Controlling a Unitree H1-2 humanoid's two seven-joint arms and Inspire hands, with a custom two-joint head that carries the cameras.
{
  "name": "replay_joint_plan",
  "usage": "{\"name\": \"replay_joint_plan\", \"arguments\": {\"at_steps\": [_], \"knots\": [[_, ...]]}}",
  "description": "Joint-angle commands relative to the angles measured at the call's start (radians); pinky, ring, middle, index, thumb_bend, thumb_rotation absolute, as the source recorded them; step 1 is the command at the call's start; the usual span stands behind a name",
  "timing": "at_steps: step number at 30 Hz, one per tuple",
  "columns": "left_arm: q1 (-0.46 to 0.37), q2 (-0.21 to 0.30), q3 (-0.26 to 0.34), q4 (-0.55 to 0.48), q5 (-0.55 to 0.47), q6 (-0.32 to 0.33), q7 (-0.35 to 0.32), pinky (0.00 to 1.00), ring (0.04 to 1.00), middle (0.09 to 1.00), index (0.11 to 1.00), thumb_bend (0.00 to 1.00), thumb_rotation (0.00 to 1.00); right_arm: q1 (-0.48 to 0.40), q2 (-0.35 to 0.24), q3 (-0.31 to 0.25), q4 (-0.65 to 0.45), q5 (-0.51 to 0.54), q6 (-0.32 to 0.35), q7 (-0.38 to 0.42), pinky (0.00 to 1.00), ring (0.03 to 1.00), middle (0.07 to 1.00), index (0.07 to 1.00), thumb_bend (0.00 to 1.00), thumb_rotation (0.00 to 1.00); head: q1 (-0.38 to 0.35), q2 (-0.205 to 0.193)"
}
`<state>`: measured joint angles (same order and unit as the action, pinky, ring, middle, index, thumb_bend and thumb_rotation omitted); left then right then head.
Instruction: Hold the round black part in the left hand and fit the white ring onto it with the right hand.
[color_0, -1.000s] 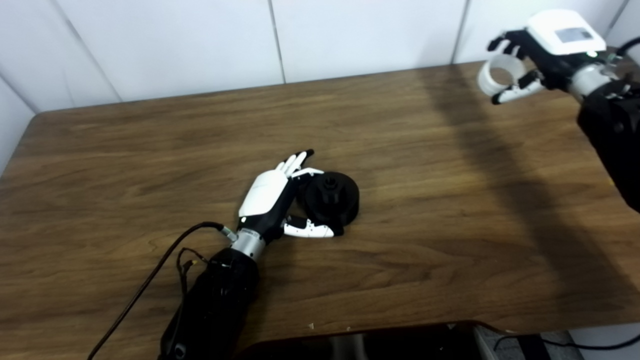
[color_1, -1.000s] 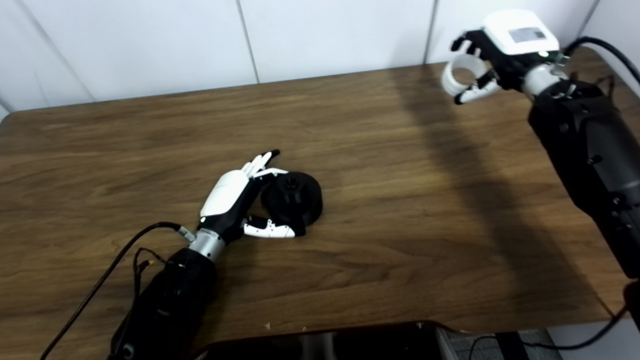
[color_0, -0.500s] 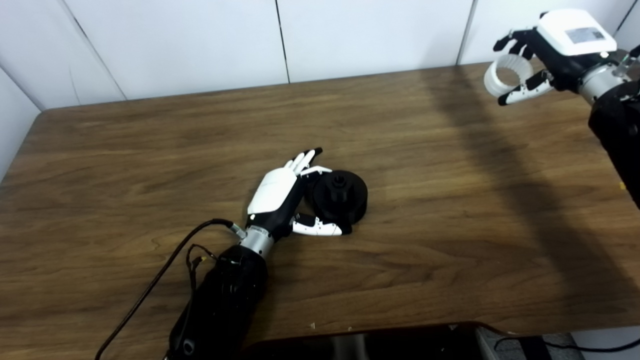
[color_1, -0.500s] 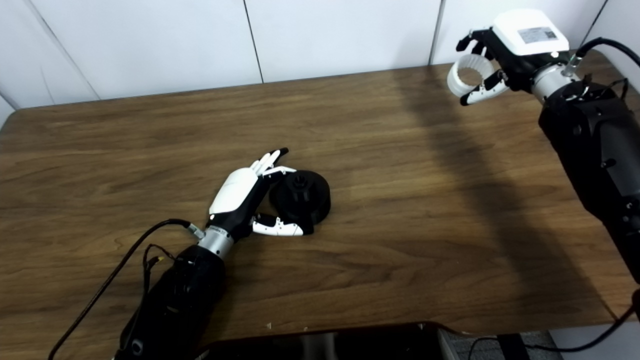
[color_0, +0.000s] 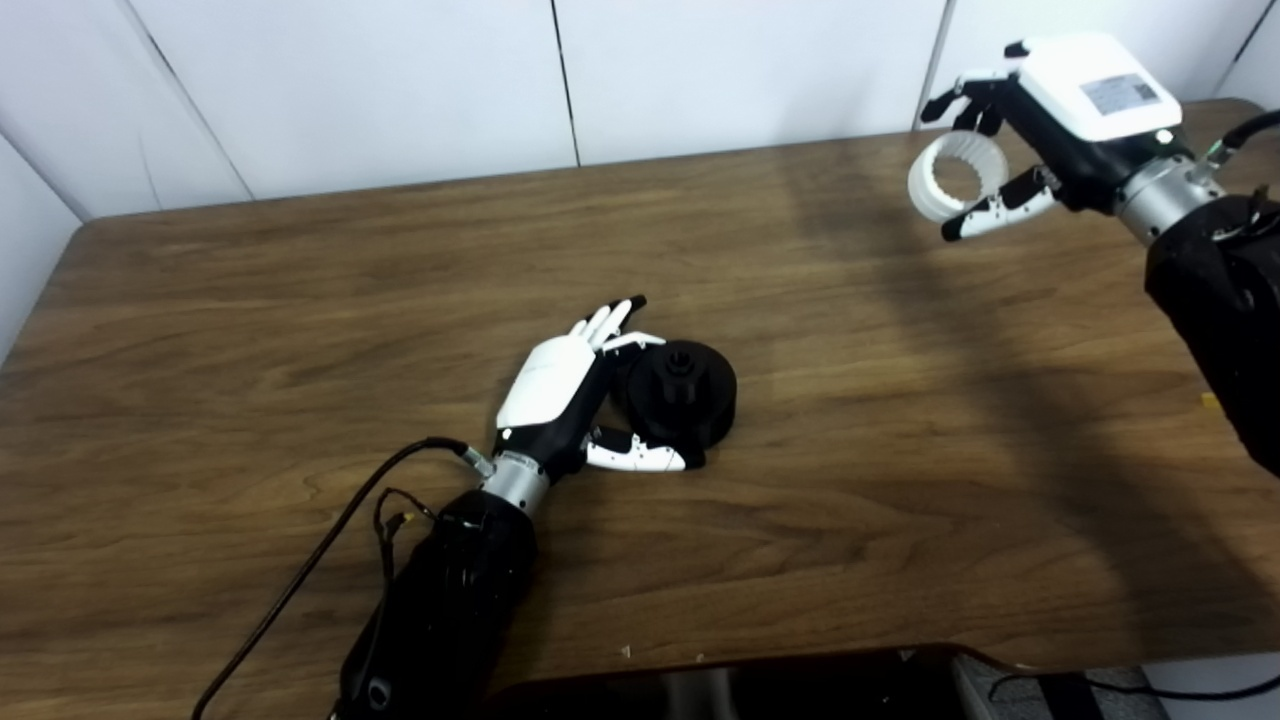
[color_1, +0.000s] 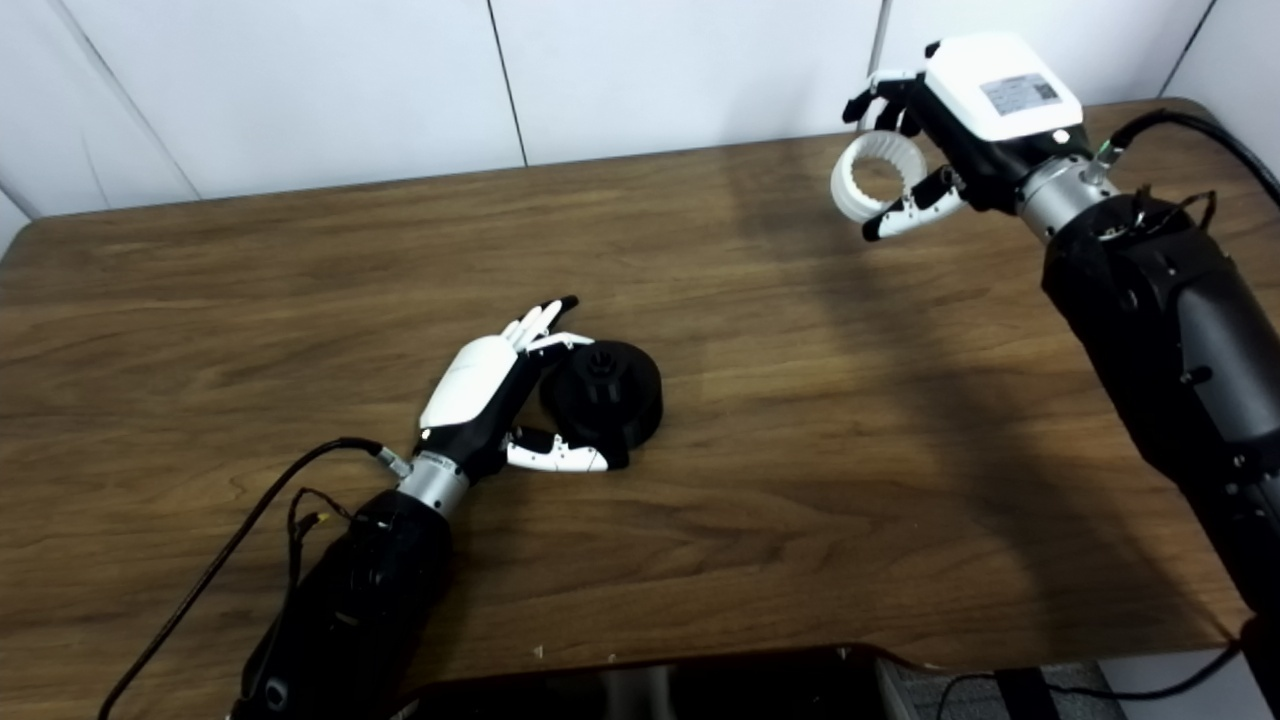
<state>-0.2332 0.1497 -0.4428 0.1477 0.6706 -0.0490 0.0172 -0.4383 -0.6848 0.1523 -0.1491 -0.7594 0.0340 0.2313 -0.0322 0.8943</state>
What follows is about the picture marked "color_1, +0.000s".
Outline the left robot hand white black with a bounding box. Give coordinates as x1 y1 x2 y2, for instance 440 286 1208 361
418 295 611 483

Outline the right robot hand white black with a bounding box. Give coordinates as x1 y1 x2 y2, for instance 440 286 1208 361
842 30 1093 243

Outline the round black part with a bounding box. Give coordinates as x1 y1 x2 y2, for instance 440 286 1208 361
540 341 664 471

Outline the white ribbed ring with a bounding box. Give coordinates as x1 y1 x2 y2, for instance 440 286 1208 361
830 131 928 224

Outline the grey slanted bar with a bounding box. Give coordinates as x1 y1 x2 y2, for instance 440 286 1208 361
876 660 926 720

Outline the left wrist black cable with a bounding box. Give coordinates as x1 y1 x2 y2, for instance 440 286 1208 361
97 437 413 720

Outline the black floor strap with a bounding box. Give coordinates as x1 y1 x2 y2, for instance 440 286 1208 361
993 665 1051 720

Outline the black floor cable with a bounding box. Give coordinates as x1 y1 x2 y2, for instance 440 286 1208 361
935 640 1246 720

